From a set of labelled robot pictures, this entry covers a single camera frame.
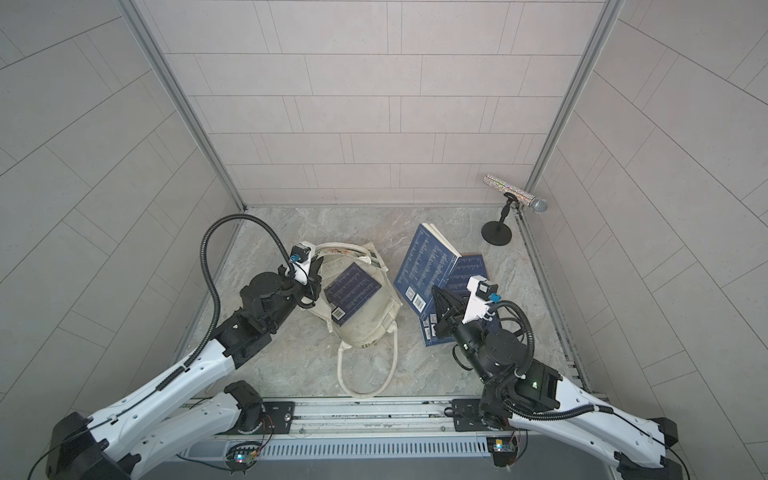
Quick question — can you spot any circuit board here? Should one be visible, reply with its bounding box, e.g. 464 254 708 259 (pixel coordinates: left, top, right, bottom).
224 441 264 475
486 436 520 468

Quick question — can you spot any glittery microphone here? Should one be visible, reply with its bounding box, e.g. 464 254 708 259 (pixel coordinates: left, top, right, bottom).
483 174 548 214

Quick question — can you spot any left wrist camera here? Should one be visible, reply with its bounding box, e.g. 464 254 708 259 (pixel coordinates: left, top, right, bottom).
289 242 316 285

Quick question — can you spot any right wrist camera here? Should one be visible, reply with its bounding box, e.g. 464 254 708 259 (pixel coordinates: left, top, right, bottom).
462 275 501 324

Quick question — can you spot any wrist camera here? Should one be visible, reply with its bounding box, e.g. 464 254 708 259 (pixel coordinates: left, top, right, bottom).
462 275 501 324
289 242 316 285

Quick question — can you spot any stack of dark blue books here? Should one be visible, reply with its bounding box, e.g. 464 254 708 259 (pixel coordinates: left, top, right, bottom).
324 263 381 326

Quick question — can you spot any floral canvas tote bag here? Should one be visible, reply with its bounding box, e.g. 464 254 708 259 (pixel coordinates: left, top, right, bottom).
310 242 403 399

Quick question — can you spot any white ventilation grille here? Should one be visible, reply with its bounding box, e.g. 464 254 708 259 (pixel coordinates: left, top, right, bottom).
173 436 490 462

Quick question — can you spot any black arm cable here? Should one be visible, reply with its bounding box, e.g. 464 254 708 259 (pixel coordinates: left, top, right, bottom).
155 214 295 391
479 299 613 421

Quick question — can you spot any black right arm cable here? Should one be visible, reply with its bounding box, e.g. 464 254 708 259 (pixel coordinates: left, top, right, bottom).
479 299 613 421

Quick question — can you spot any right circuit board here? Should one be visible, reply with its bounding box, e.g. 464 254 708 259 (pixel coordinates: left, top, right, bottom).
486 436 520 468

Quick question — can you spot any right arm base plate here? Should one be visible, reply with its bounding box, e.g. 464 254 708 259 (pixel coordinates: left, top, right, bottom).
443 398 496 432

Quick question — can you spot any black microphone stand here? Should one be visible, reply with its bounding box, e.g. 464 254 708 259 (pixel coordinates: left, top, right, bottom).
481 192 519 246

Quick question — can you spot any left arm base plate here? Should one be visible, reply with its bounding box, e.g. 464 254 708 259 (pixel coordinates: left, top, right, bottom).
256 401 296 435

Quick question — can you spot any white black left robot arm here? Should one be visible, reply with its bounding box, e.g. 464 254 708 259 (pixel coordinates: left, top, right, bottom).
39 244 322 479

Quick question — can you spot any left circuit board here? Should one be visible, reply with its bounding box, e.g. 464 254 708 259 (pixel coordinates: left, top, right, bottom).
224 441 264 475

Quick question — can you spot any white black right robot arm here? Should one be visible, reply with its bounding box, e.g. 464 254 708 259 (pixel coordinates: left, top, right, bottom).
432 276 690 479

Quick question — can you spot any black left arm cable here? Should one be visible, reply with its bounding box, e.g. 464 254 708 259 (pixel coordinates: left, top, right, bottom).
155 214 295 391

